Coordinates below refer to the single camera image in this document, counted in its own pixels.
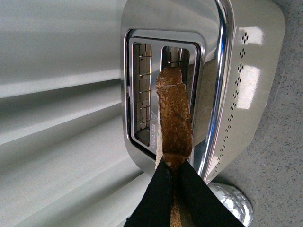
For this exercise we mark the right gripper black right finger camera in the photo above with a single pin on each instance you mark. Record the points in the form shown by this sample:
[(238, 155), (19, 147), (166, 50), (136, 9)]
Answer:
[(204, 207)]

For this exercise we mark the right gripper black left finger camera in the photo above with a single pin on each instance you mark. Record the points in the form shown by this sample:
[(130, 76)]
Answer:
[(154, 208)]

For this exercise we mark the brown bread slice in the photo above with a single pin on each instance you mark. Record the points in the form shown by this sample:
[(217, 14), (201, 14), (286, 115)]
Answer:
[(175, 128)]

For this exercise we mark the beige and chrome toaster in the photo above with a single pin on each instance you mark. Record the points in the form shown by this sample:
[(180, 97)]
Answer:
[(227, 51)]

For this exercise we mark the upper silver quilted oven mitt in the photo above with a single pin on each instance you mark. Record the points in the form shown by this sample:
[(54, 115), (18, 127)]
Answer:
[(234, 200)]

